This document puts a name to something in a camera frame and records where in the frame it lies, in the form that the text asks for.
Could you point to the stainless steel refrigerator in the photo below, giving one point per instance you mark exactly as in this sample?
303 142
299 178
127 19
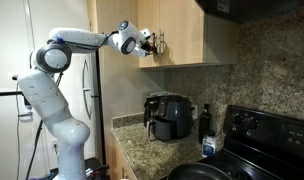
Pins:
80 85

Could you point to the black frying pan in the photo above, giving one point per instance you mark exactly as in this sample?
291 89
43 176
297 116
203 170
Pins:
197 171

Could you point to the wooden cabinet door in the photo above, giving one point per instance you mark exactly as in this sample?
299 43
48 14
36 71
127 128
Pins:
148 21
182 22

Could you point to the black electric stove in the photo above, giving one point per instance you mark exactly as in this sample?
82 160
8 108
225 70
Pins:
260 146

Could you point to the range hood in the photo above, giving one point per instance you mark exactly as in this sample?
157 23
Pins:
242 11

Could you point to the dark glass bottle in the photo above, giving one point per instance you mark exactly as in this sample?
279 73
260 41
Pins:
204 122

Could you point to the small white blue container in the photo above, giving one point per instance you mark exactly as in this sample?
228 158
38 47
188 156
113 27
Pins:
209 144

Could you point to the black air fryer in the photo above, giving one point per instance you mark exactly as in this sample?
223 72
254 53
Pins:
177 106

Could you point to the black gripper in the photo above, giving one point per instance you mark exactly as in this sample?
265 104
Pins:
149 44

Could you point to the lower wooden cabinet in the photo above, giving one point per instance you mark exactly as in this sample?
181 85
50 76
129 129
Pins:
119 166

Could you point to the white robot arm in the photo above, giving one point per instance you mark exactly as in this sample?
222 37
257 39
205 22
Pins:
41 91

